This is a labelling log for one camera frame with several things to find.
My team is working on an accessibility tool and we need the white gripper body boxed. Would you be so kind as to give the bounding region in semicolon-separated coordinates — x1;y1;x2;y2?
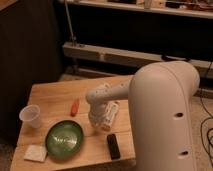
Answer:
88;113;106;128

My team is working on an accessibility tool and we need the green ceramic bowl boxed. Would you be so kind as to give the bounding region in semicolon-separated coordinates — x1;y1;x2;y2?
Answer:
45;120;84;160

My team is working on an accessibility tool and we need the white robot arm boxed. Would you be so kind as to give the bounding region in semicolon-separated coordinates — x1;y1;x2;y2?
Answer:
86;61;200;171

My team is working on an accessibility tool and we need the white labelled bottle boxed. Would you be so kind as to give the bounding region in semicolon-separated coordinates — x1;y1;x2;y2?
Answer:
101;102;119;131

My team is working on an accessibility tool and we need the orange carrot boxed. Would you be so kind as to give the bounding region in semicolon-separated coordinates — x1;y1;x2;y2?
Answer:
70;99;80;117

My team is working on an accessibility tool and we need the black remote control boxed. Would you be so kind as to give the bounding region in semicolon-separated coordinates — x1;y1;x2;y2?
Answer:
107;134;121;160

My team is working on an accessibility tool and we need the wooden table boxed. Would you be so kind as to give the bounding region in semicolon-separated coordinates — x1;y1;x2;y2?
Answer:
10;76;135;171

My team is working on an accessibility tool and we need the grey baseboard heater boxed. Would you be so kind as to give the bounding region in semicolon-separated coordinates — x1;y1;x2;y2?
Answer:
62;42;213;79

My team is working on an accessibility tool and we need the clear plastic cup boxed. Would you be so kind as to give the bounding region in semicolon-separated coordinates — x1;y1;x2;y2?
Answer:
19;105;42;128

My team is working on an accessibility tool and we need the white square sponge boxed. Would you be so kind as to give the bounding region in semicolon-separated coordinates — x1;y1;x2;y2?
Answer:
24;145;47;162

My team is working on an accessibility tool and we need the metal pole stand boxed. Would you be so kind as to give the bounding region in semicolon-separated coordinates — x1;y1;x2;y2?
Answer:
64;0;77;46

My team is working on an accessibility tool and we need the wooden shelf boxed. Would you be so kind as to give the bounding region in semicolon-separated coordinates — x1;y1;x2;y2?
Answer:
58;0;213;19

